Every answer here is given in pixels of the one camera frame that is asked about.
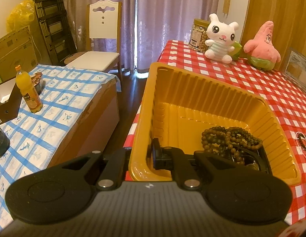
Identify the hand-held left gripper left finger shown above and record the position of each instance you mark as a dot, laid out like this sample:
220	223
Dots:
117	164

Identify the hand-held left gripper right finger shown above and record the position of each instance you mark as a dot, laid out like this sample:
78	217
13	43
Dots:
159	158

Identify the yellow plastic tray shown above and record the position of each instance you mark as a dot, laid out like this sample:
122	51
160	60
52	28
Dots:
204	96

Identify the blue checked white tablecloth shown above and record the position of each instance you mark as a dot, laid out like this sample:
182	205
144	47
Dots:
56	108

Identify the orange juice bottle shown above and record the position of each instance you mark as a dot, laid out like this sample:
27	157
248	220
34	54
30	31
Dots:
29	93

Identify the snack packet behind bottle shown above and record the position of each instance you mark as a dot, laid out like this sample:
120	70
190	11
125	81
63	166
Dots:
39	79

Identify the dark round object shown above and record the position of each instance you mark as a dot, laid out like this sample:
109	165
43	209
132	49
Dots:
1	140

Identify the dark brown open box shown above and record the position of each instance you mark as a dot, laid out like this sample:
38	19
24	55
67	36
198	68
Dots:
7	106

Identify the clear jar of nuts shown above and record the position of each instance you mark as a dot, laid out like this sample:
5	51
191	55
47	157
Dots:
196	37

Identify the red checkered tablecloth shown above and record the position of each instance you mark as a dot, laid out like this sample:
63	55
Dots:
266	84

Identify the green plush toy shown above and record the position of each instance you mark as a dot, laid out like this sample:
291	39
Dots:
237	50

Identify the white bunny plush toy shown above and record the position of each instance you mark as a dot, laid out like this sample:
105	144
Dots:
220	32

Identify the purple patterned curtain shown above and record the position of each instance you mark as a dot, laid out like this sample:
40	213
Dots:
167	17

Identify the white wooden chair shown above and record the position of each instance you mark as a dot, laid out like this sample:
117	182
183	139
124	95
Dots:
103	22

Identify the folded dark bamboo rack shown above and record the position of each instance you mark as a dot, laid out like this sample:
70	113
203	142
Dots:
54	29

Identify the pink starfish plush toy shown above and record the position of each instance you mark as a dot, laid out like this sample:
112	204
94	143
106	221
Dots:
261	44

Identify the brown cardboard box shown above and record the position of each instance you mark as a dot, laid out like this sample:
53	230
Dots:
12	51

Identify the yellow plastic bag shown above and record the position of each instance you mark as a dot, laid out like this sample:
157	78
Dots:
19	14

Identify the wooden door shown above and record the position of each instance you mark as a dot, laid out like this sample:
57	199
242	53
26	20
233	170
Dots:
286	5

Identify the silver photo frame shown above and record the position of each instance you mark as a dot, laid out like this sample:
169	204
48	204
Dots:
298	69

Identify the wooden wall ornament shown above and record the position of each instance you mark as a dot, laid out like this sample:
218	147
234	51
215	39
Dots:
227	0

